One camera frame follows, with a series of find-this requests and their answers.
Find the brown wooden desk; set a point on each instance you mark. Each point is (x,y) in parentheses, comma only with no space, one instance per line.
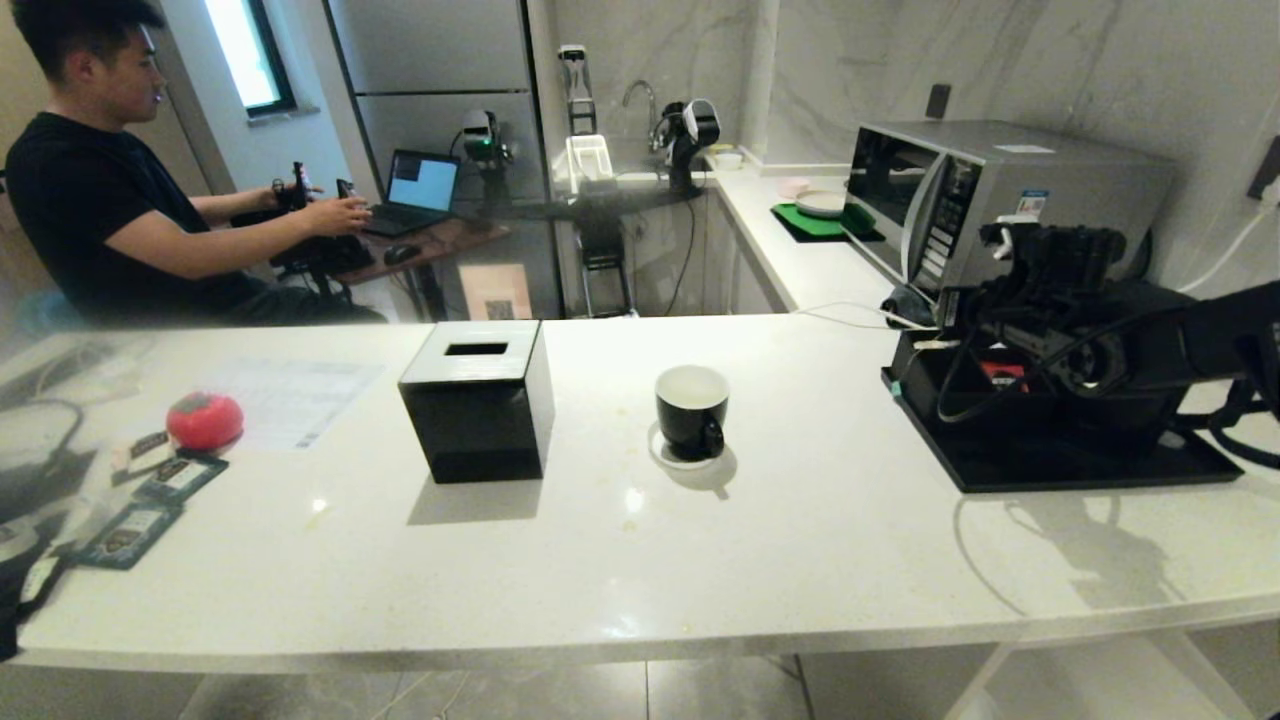
(450,242)

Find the window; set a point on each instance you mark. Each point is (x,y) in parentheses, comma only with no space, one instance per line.
(250,50)

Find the black wall socket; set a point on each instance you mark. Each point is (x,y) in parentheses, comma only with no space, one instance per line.
(1266,168)
(938,101)

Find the black cup white inside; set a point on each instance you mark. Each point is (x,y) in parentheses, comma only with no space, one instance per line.
(690,415)

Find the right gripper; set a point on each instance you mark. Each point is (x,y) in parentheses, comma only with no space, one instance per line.
(1010,320)

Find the black tray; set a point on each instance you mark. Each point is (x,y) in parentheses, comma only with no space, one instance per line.
(1060,465)

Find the black teleoperation controller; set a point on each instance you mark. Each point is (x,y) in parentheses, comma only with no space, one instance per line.
(310,240)

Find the black robot gear on counter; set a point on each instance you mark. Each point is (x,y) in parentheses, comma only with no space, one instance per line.
(690,135)

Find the person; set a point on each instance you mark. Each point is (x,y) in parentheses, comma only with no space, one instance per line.
(80,200)

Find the pink small dish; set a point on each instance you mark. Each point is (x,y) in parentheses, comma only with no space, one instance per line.
(795,186)

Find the black tissue box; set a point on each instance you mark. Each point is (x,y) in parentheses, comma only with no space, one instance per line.
(480,420)

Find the printed white paper sheet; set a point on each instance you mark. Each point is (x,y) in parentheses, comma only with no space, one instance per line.
(295,395)

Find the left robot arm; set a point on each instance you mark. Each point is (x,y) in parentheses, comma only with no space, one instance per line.
(20,600)

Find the white saucer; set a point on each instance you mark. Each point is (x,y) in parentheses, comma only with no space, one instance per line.
(665,455)

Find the green mat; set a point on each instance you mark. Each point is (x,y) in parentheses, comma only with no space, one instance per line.
(815,225)

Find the grey refrigerator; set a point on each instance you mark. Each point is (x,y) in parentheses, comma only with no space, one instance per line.
(440,90)

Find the red tomato-shaped timer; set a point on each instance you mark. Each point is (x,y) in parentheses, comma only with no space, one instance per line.
(204,420)

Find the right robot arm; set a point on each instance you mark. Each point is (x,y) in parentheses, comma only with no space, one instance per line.
(1230,335)

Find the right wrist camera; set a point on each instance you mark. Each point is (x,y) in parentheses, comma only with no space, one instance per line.
(1070,255)

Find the black computer mouse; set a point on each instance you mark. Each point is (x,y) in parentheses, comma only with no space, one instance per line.
(401,254)

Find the chrome faucet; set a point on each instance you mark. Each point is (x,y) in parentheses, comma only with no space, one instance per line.
(640,100)

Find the silver microwave oven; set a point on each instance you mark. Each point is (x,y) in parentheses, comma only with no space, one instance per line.
(1000,170)

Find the open black laptop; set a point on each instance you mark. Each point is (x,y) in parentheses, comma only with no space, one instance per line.
(420,185)

